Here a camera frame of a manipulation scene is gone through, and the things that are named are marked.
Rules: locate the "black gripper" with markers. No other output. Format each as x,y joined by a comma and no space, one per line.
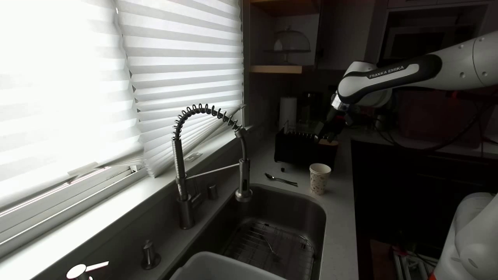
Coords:
337,120

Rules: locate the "patterned paper cup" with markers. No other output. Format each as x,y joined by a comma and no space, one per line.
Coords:
320,181

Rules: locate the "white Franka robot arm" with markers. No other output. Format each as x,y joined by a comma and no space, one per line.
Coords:
457,67

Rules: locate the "stainless steel sink basin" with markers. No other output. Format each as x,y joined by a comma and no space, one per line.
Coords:
290,207

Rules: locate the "small chrome counter button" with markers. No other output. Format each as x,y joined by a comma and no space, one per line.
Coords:
150,255
213,192

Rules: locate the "metal sink bottom grid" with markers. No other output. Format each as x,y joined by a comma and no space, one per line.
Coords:
270,254

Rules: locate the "black caddy with wooden top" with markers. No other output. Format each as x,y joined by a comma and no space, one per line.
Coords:
328,150

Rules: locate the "metal fork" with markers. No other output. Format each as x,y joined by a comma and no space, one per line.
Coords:
270,244
283,179

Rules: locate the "wooden shelf board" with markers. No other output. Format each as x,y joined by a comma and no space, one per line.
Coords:
275,69

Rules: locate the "clear glass cake dome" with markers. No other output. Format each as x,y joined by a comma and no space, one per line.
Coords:
290,41

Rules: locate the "dark built-in microwave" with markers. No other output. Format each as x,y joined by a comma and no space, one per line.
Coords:
430,31

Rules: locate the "chrome spring neck faucet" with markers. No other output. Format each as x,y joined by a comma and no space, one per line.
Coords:
180,156

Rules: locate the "white pleated window blind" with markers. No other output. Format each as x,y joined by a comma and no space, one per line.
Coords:
57,87
188,67

